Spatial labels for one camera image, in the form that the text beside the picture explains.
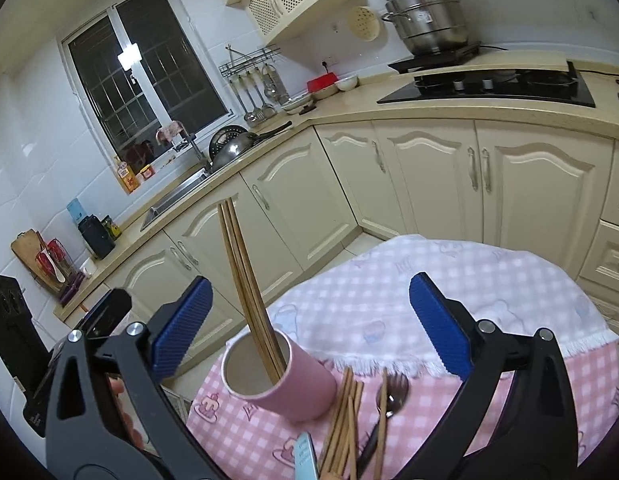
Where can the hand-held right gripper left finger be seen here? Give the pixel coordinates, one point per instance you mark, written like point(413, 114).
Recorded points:
point(182, 332)

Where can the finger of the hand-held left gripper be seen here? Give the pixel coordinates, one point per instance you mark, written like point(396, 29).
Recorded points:
point(109, 310)

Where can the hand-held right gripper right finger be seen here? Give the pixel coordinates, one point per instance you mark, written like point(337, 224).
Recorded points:
point(439, 330)

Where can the wooden chopstick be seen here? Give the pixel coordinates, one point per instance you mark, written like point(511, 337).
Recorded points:
point(355, 425)
point(337, 410)
point(239, 270)
point(253, 270)
point(383, 430)
point(344, 425)
point(246, 270)

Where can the pink cup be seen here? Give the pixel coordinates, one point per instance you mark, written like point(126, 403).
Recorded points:
point(299, 385)

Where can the person's left hand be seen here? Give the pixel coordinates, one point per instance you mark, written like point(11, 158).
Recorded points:
point(117, 385)

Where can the small white cup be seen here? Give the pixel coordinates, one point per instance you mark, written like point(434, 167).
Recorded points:
point(87, 268)

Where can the metal fork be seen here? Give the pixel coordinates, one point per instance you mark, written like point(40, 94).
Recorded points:
point(399, 382)

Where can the white pink checkered towel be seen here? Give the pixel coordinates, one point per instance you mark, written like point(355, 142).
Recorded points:
point(379, 300)

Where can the black jug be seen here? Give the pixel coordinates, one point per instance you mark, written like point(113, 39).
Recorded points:
point(95, 237)

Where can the small dark jar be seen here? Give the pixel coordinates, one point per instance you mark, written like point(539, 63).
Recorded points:
point(112, 226)

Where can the wooden cutting board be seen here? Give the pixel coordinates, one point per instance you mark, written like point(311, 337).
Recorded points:
point(24, 255)

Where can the metal spoon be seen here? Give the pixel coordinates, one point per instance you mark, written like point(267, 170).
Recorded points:
point(392, 402)

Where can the pink checkered tablecloth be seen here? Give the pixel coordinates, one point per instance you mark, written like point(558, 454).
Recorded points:
point(239, 435)

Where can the steel sink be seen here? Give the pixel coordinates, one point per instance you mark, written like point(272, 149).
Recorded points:
point(174, 197)

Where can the yellow oil bottle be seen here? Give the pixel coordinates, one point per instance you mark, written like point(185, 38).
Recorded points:
point(124, 175)

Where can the cream base cabinets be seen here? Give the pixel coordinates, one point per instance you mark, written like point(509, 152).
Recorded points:
point(439, 175)

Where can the metal faucet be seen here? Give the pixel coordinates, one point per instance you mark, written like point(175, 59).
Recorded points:
point(194, 152)

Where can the pink cloth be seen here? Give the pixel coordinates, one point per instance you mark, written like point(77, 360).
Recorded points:
point(170, 131)

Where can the steel wok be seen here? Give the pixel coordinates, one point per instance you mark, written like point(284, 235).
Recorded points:
point(237, 150)

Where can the black colander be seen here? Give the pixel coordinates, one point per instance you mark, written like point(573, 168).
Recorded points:
point(222, 137)

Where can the metal ladle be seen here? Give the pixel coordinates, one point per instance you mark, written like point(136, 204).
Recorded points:
point(248, 110)

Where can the metal slotted turner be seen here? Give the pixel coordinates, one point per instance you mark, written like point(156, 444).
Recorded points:
point(258, 109)

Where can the window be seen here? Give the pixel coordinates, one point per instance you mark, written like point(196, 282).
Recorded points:
point(139, 75)

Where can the white bowl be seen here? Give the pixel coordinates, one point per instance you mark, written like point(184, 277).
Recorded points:
point(347, 83)

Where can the beige bowl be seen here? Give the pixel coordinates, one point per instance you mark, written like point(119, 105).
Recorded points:
point(324, 93)

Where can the metal skimmer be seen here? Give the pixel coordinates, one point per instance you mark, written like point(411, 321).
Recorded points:
point(277, 85)

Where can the black induction cooker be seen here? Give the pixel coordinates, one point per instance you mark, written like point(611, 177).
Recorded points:
point(434, 57)

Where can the red box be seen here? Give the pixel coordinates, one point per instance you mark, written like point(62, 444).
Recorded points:
point(322, 81)

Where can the metal utensil rack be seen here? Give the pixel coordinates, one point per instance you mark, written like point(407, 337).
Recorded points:
point(249, 62)

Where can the steel steamer pot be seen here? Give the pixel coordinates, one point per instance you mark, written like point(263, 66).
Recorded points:
point(429, 20)

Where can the cream round perforated plate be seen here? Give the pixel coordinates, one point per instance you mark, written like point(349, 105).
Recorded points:
point(364, 22)

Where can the cream lattice wall cabinet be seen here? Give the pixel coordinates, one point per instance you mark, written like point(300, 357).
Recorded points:
point(299, 0)

